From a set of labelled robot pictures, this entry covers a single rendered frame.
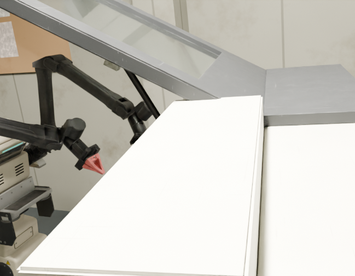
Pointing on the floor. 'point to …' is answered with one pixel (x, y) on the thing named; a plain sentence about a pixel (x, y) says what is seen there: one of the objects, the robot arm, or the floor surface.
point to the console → (170, 201)
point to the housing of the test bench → (310, 173)
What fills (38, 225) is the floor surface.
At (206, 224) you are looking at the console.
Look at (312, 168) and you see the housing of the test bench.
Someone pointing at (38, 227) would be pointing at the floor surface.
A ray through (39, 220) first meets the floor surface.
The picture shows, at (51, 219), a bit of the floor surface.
